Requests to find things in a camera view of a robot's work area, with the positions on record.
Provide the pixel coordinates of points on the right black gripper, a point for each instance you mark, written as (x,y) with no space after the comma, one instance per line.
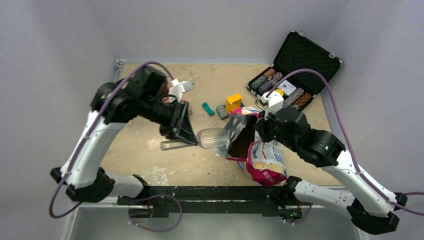
(261,125)

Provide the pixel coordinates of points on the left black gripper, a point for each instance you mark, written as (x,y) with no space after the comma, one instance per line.
(183,130)

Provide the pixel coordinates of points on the clear plastic scoop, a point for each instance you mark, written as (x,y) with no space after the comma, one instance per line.
(208,138)

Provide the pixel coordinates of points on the colourful pet food bag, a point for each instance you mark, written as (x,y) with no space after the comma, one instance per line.
(263,161)

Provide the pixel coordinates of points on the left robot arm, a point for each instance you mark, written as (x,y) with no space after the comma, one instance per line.
(145,93)

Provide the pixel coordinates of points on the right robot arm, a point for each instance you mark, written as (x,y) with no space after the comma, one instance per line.
(365,202)

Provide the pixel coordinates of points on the teal toy brick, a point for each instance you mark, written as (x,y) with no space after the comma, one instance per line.
(207,109)

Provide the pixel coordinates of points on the grey blue toy brick base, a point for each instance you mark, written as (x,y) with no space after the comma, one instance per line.
(221,112)

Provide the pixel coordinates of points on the yellow toy brick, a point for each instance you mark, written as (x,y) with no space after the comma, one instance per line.
(233,102)

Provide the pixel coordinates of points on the black poker chip case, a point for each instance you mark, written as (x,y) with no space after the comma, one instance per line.
(297,52)

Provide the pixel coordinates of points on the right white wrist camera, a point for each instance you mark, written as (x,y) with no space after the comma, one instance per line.
(274,101)

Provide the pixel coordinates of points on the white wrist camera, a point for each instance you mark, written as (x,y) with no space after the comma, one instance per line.
(274,101)
(178,88)

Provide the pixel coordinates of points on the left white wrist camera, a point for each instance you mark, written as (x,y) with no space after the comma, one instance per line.
(178,88)

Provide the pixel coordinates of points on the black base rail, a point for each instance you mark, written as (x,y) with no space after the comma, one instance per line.
(161,201)

